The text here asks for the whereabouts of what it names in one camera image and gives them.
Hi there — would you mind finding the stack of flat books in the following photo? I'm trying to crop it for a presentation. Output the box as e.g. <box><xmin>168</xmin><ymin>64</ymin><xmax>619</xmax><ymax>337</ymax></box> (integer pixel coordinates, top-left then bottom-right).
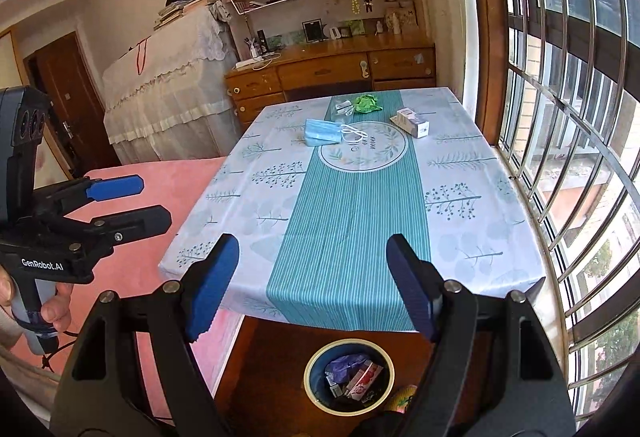
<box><xmin>152</xmin><ymin>0</ymin><xmax>216</xmax><ymax>30</ymax></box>

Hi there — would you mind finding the blue face mask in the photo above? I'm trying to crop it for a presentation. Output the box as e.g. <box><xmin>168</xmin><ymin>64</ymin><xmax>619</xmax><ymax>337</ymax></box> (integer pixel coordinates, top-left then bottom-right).
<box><xmin>304</xmin><ymin>118</ymin><xmax>381</xmax><ymax>148</ymax></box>

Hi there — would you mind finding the beige cardboard box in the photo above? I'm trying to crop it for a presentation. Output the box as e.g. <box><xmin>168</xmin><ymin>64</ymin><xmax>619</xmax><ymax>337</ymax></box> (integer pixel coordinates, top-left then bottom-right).
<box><xmin>385</xmin><ymin>7</ymin><xmax>417</xmax><ymax>30</ymax></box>

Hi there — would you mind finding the wooden drawer desk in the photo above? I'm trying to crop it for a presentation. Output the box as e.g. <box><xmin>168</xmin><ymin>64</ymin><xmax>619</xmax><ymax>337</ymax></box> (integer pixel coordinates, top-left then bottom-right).
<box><xmin>225</xmin><ymin>34</ymin><xmax>437</xmax><ymax>128</ymax></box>

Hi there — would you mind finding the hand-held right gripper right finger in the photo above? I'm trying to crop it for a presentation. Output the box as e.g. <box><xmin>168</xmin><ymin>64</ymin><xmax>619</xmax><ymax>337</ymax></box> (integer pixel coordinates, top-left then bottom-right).
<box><xmin>385</xmin><ymin>233</ymin><xmax>576</xmax><ymax>437</ymax></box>

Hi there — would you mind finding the purple plastic bag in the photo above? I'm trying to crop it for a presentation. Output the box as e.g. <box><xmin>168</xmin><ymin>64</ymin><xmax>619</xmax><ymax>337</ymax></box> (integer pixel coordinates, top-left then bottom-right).
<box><xmin>325</xmin><ymin>354</ymin><xmax>371</xmax><ymax>380</ymax></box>

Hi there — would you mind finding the person's left hand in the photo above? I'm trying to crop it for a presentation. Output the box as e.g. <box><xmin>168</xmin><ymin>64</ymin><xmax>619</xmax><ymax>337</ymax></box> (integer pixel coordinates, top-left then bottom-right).
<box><xmin>0</xmin><ymin>267</ymin><xmax>73</xmax><ymax>333</ymax></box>

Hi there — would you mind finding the brown wooden door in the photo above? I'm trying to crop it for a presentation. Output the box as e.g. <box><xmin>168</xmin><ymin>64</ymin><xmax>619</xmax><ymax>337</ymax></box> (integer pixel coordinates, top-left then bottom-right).
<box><xmin>22</xmin><ymin>31</ymin><xmax>121</xmax><ymax>178</ymax></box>

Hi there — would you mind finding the white and purple small box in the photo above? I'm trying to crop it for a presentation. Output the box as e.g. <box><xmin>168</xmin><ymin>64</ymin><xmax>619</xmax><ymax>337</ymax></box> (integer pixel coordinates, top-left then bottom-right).
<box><xmin>390</xmin><ymin>108</ymin><xmax>431</xmax><ymax>138</ymax></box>

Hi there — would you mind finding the green crumpled paper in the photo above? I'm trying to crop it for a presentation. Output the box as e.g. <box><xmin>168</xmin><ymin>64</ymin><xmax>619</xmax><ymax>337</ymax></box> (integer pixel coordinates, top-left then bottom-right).
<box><xmin>351</xmin><ymin>93</ymin><xmax>383</xmax><ymax>114</ymax></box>

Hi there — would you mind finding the pink bed blanket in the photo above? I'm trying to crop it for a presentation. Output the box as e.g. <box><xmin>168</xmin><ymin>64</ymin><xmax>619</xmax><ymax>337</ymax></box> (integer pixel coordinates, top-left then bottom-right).
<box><xmin>65</xmin><ymin>157</ymin><xmax>246</xmax><ymax>423</ymax></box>

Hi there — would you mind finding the person's right leg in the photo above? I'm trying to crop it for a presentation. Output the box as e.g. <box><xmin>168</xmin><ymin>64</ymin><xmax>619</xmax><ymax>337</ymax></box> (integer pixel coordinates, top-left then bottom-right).
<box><xmin>350</xmin><ymin>409</ymin><xmax>416</xmax><ymax>437</ymax></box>

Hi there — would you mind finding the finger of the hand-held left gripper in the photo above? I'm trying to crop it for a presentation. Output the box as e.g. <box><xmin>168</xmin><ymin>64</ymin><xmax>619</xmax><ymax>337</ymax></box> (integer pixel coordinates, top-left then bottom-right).
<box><xmin>32</xmin><ymin>174</ymin><xmax>145</xmax><ymax>218</ymax></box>
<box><xmin>65</xmin><ymin>204</ymin><xmax>172</xmax><ymax>246</ymax></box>

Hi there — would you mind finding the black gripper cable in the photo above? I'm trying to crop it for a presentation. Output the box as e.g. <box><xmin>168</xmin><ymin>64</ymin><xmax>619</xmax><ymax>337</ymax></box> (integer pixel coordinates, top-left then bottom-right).
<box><xmin>42</xmin><ymin>332</ymin><xmax>81</xmax><ymax>373</ymax></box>

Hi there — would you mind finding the blue patterned tablecloth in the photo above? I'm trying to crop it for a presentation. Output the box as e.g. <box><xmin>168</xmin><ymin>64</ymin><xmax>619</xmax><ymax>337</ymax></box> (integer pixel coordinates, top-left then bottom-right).
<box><xmin>159</xmin><ymin>87</ymin><xmax>547</xmax><ymax>333</ymax></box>

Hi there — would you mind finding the window with metal bars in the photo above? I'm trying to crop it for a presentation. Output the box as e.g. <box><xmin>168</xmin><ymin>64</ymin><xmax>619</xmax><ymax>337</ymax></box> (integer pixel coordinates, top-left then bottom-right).
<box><xmin>492</xmin><ymin>0</ymin><xmax>640</xmax><ymax>423</ymax></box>

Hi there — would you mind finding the pink juice carton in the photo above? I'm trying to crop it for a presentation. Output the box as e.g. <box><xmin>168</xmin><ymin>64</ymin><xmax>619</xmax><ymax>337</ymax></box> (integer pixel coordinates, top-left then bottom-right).
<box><xmin>345</xmin><ymin>362</ymin><xmax>383</xmax><ymax>402</ymax></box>

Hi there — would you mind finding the person's right yellow slipper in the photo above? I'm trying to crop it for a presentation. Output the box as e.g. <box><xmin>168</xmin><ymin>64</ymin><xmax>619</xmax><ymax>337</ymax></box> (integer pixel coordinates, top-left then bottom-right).
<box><xmin>390</xmin><ymin>384</ymin><xmax>418</xmax><ymax>413</ymax></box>

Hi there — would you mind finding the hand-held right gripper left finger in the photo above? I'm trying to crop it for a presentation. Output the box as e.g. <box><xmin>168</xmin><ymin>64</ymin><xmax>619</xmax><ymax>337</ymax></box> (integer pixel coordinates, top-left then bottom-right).
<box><xmin>50</xmin><ymin>233</ymin><xmax>241</xmax><ymax>437</ymax></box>

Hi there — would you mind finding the cloth covered cabinet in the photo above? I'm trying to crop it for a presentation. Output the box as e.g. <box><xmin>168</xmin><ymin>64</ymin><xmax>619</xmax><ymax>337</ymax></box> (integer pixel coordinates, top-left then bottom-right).
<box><xmin>102</xmin><ymin>7</ymin><xmax>243</xmax><ymax>165</ymax></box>

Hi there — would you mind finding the round blue waste bin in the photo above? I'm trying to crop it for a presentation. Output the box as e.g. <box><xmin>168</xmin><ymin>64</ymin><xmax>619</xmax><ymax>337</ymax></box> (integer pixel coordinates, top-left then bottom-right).
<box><xmin>304</xmin><ymin>338</ymin><xmax>396</xmax><ymax>415</ymax></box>

